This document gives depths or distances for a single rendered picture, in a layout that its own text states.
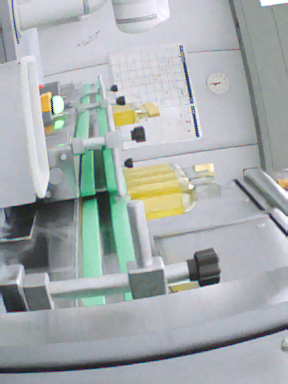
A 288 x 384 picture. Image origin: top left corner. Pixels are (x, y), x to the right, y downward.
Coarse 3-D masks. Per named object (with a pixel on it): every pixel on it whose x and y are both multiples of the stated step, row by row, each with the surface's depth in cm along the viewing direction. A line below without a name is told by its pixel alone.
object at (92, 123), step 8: (88, 88) 251; (96, 88) 242; (88, 96) 213; (96, 96) 208; (88, 112) 169; (96, 112) 165; (104, 112) 159; (80, 120) 152; (88, 120) 152; (96, 120) 149; (104, 120) 144; (80, 128) 138; (88, 128) 138; (96, 128) 136; (104, 128) 132; (88, 136) 127; (96, 136) 126
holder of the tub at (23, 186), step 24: (0, 72) 85; (0, 96) 86; (0, 120) 87; (0, 144) 88; (24, 144) 88; (0, 168) 89; (24, 168) 89; (0, 192) 90; (24, 192) 90; (24, 216) 104; (0, 240) 92
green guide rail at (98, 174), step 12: (84, 156) 146; (96, 156) 145; (108, 156) 141; (84, 168) 133; (96, 168) 133; (108, 168) 129; (84, 180) 122; (96, 180) 122; (108, 180) 119; (84, 192) 114
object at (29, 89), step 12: (24, 60) 86; (24, 72) 86; (36, 72) 102; (24, 84) 86; (36, 84) 102; (24, 96) 86; (36, 96) 102; (24, 108) 87; (36, 108) 103; (24, 120) 88; (36, 120) 103; (36, 132) 104; (36, 144) 104; (36, 156) 89; (36, 168) 89; (48, 168) 106; (36, 180) 90; (48, 180) 102
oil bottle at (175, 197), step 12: (180, 180) 125; (132, 192) 122; (144, 192) 121; (156, 192) 121; (168, 192) 122; (180, 192) 122; (192, 192) 122; (144, 204) 122; (156, 204) 122; (168, 204) 122; (180, 204) 122; (192, 204) 123; (156, 216) 123
